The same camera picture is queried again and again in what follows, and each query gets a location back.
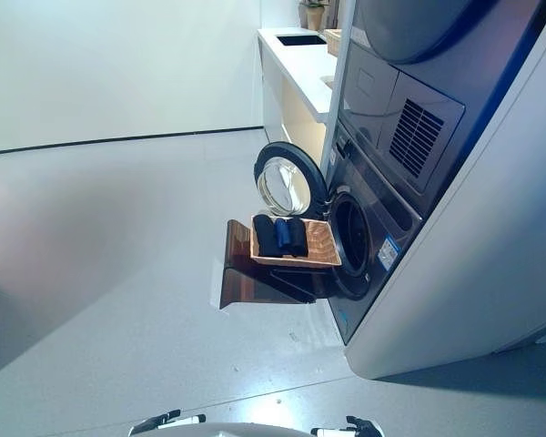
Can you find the round glass washing machine door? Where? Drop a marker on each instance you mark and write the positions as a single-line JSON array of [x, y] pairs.
[[284, 184]]

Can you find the dark grey washing machine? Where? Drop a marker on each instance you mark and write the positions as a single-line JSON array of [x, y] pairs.
[[382, 236]]

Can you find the blue folded garment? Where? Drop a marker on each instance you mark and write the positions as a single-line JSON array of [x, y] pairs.
[[281, 233]]

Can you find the black folded garment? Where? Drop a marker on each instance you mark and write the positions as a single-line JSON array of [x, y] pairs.
[[268, 236]]

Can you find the dark rolled garment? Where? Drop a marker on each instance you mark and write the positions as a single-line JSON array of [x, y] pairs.
[[296, 239]]

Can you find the woven wicker laundry basket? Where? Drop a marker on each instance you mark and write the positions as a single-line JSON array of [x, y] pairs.
[[319, 241]]

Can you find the brown wooden step stool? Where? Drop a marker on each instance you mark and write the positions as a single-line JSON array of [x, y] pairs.
[[255, 280]]

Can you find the white counter cabinet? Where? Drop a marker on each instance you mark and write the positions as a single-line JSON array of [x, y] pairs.
[[291, 77]]

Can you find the dark grey stacked dryer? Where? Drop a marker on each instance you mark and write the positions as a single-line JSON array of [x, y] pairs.
[[391, 109]]

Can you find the black recessed sink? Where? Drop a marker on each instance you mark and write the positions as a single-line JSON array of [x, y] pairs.
[[300, 40]]

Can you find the small wicker basket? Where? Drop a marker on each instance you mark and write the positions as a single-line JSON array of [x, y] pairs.
[[333, 40]]

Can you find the beige plant pot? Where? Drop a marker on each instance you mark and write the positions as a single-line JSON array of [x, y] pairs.
[[313, 17]]

